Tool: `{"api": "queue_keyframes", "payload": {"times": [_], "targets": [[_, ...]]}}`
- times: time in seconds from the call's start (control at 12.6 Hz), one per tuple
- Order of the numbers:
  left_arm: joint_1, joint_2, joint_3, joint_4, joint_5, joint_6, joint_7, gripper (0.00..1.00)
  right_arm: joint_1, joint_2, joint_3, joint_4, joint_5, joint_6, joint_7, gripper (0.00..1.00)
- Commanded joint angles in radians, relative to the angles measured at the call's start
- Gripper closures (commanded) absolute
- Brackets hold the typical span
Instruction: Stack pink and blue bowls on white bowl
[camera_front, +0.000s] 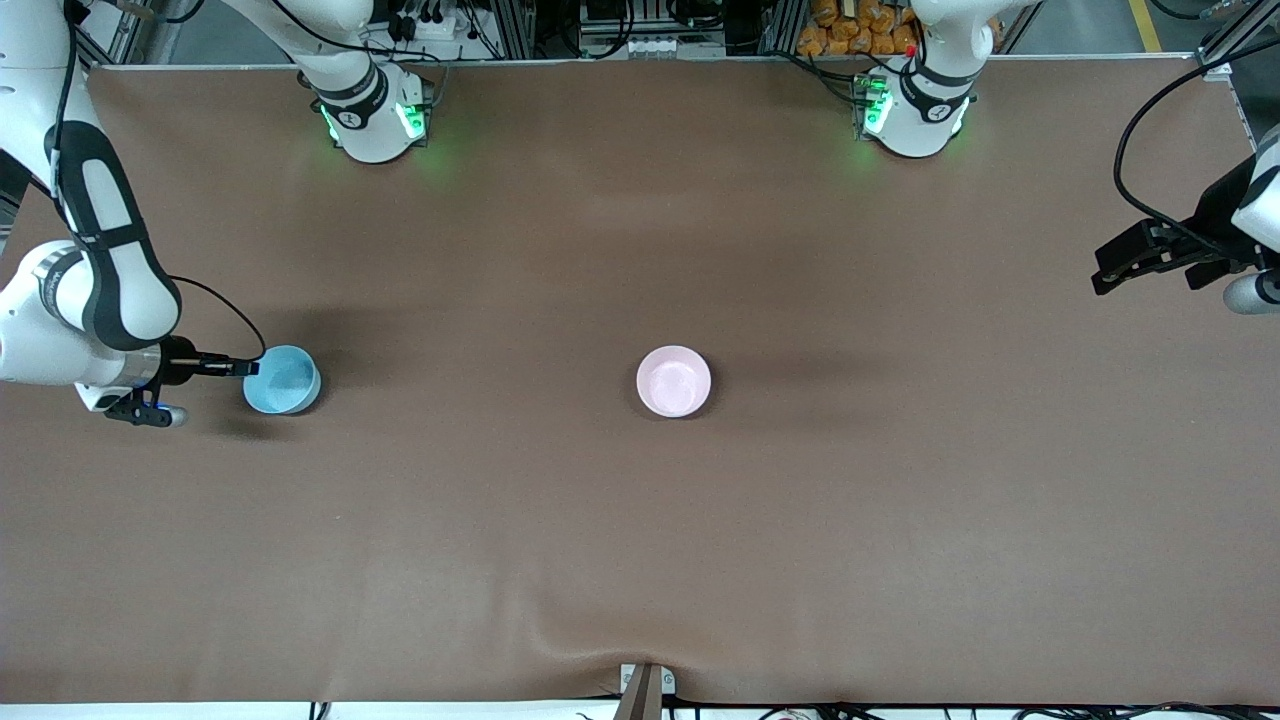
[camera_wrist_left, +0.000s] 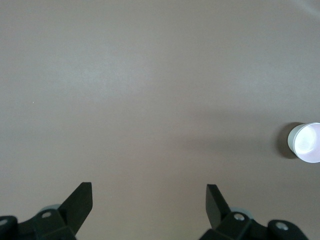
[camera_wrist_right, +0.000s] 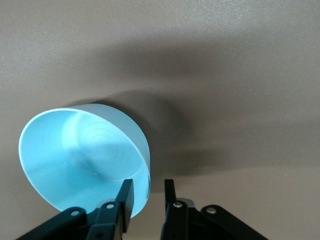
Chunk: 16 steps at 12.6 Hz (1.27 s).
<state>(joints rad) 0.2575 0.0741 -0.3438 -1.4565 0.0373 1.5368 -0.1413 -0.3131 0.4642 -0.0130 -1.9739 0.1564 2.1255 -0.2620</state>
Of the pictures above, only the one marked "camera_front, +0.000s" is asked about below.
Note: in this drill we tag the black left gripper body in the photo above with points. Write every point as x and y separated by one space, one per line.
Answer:
1211 222

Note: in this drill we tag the white terminal block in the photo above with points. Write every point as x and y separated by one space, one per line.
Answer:
657 46

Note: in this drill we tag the brown table mat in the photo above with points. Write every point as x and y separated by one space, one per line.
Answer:
640 550

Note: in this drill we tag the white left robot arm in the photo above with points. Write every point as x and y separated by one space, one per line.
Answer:
920 110

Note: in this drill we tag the pink bowl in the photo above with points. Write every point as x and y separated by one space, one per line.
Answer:
674 381

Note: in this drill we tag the white power strip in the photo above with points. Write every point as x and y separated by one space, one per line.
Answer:
440 25

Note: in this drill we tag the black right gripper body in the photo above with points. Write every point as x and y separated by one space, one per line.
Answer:
178 362

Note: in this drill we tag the blue bowl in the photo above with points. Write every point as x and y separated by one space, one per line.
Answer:
282 380

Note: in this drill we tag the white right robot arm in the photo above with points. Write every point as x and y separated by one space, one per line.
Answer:
120 260

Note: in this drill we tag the metal table edge bracket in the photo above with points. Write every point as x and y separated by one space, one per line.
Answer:
647 690

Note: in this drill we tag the orange packets pile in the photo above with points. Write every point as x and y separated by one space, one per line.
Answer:
860 28

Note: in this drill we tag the aluminium frame post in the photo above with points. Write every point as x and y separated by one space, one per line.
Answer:
515 28
125 35
1235 35
780 28

